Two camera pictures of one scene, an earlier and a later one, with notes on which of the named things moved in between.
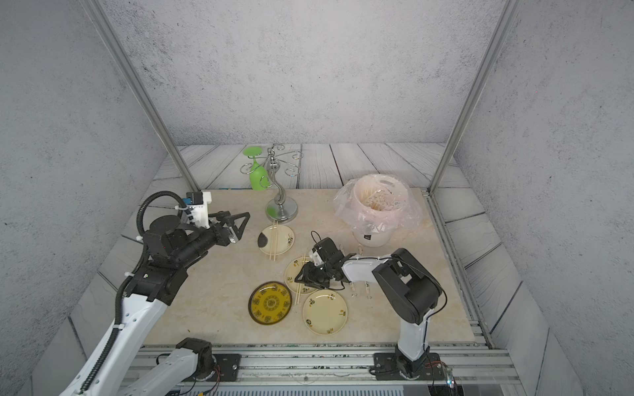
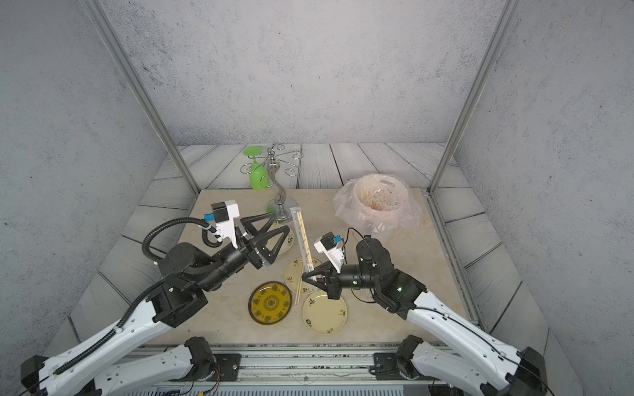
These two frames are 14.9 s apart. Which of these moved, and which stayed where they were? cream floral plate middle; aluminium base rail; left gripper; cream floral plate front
Moved: left gripper
Stayed: cream floral plate front; aluminium base rail; cream floral plate middle
